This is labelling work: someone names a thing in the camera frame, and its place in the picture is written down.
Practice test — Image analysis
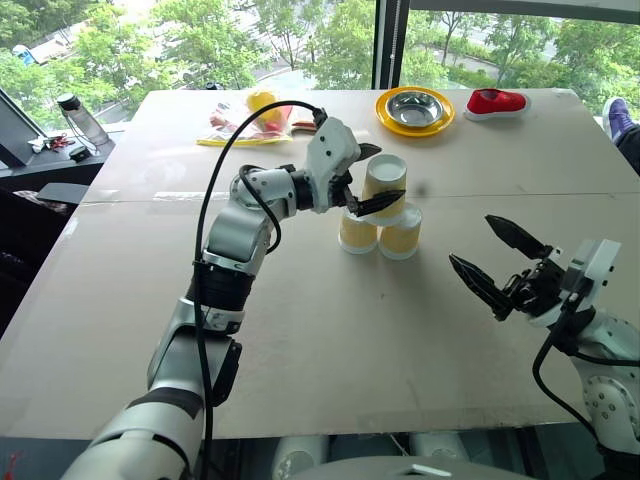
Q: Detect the yellow plastic plate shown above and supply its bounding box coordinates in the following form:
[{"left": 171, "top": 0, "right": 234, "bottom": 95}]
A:
[{"left": 374, "top": 85, "right": 457, "bottom": 139}]

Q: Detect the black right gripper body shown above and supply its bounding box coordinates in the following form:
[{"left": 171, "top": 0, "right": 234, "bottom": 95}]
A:
[{"left": 502, "top": 254, "right": 571, "bottom": 319}]

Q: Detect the black window frame post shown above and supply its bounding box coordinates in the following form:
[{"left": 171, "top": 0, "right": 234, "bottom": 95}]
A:
[{"left": 371, "top": 0, "right": 412, "bottom": 92}]

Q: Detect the long black left arm cable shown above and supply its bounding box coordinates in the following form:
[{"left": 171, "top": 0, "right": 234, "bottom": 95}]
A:
[{"left": 192, "top": 99, "right": 329, "bottom": 480}]

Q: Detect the yellow toy fruit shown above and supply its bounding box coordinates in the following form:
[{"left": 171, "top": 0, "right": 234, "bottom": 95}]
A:
[{"left": 245, "top": 89, "right": 282, "bottom": 125}]

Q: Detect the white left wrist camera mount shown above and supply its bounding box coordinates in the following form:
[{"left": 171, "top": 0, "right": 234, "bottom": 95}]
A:
[{"left": 304, "top": 117, "right": 363, "bottom": 214}]

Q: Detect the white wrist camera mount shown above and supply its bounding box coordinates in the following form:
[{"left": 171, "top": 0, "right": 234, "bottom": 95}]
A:
[
  {"left": 304, "top": 117, "right": 363, "bottom": 214},
  {"left": 527, "top": 238, "right": 623, "bottom": 329}
]

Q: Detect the dark side desk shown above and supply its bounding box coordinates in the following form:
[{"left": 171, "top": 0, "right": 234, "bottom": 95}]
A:
[{"left": 0, "top": 128, "right": 126, "bottom": 194}]

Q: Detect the red white shoe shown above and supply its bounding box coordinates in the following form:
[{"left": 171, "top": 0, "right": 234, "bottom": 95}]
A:
[{"left": 463, "top": 87, "right": 532, "bottom": 123}]

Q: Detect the clear water bottle black cap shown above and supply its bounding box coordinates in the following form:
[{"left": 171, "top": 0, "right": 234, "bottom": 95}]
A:
[{"left": 56, "top": 92, "right": 111, "bottom": 148}]

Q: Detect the dark monitor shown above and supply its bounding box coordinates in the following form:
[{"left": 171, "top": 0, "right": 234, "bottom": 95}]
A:
[{"left": 0, "top": 87, "right": 49, "bottom": 169}]

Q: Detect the white rounded shape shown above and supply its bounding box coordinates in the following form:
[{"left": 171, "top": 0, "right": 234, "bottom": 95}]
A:
[
  {"left": 408, "top": 431, "right": 472, "bottom": 462},
  {"left": 271, "top": 434, "right": 332, "bottom": 480}
]

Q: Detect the short black left wrist cable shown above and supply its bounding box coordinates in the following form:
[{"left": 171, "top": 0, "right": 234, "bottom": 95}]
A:
[{"left": 238, "top": 164, "right": 283, "bottom": 256}]

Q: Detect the clear plastic bag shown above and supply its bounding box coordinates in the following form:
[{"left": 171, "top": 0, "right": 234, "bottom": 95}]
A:
[{"left": 195, "top": 89, "right": 319, "bottom": 148}]

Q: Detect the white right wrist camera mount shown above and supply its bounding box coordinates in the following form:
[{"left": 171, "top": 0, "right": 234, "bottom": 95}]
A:
[{"left": 527, "top": 238, "right": 623, "bottom": 329}]

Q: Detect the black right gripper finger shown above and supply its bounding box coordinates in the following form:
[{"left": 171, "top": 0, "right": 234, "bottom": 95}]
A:
[
  {"left": 484, "top": 214, "right": 554, "bottom": 261},
  {"left": 447, "top": 253, "right": 516, "bottom": 323}
]

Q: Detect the stainless steel bowl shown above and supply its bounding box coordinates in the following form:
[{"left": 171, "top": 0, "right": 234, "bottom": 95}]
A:
[{"left": 385, "top": 89, "right": 446, "bottom": 128}]

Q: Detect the yellow white paper cup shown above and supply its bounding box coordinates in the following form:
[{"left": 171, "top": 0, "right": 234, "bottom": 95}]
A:
[
  {"left": 337, "top": 209, "right": 381, "bottom": 256},
  {"left": 360, "top": 153, "right": 409, "bottom": 226},
  {"left": 378, "top": 203, "right": 424, "bottom": 262}
]

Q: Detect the purple sneaker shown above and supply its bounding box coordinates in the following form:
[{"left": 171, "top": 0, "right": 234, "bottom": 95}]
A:
[{"left": 601, "top": 97, "right": 637, "bottom": 147}]

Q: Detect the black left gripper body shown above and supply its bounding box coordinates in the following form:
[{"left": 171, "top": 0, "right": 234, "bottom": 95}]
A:
[{"left": 330, "top": 168, "right": 363, "bottom": 218}]

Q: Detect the dark trouser leg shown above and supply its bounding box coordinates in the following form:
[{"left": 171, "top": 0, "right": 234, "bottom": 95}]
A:
[{"left": 616, "top": 123, "right": 640, "bottom": 177}]

